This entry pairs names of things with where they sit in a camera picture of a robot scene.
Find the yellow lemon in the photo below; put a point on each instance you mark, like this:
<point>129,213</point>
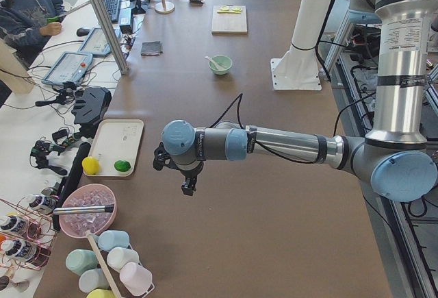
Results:
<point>90,165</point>

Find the white wire cup rack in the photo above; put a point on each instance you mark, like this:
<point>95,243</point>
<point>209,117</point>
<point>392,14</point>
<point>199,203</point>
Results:
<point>110,274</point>

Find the yellow plastic knife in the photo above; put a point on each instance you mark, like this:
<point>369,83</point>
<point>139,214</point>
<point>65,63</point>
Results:
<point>228,12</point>

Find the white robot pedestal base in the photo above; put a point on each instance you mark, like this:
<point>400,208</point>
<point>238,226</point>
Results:
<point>298,69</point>

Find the black keyboard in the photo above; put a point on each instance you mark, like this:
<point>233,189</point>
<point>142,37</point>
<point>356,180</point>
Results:
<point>113,9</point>

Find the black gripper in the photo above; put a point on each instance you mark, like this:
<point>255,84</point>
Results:
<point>188,175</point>

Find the pale green plastic cup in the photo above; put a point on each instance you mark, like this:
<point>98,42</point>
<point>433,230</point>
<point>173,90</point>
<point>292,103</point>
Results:
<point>81,260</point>

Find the seated person in hoodie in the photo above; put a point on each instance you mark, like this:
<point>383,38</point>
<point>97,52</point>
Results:
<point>24,25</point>

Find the near teach pendant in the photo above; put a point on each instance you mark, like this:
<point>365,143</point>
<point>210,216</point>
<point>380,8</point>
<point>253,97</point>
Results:
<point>70,67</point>

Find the copper wire bottle rack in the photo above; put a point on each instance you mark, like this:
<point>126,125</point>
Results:
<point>27,236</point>

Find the pink plastic cup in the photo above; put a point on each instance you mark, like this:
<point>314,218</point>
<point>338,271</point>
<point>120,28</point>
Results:
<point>137,279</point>

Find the green lime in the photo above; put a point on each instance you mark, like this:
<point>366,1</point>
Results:
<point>122,166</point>

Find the aluminium frame post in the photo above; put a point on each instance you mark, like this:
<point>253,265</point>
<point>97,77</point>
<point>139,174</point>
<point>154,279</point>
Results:
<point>108,30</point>

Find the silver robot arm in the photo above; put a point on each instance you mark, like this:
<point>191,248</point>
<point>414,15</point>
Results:
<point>391,158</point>

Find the pale blue plastic cup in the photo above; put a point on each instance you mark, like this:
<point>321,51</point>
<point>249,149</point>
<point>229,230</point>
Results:
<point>110,239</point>

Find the far teach pendant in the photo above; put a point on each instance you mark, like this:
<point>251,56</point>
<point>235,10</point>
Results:
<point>96,43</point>

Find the wooden mug tree stand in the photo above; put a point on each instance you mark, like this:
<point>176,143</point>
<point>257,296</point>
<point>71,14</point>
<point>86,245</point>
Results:
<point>164,7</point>

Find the white ceramic spoon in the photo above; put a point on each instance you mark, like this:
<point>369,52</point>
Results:
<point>211,60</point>

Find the white plastic cup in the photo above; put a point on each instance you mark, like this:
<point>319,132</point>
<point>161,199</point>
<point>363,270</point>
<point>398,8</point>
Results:
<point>119,256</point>

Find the steel tongs on pink bowl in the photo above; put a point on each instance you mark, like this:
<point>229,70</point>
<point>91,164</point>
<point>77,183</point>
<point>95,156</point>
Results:
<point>84,210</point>

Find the pink ribbed bowl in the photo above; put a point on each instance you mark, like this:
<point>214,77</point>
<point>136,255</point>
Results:
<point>90,195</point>

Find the teach pendant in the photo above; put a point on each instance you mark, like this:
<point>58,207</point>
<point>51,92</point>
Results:
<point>70,67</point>
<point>96,43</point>

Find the light green ceramic bowl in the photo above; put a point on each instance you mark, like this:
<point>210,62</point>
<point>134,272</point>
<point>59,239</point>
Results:
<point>224,61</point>

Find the grey folded cloth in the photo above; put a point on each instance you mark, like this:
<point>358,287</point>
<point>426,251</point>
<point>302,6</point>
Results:
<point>151,48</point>

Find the beige rabbit tray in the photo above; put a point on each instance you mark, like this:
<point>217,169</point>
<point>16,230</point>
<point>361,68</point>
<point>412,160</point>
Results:
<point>116,139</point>

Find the bamboo cutting board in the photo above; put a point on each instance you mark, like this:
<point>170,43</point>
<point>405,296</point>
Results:
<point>229,23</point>

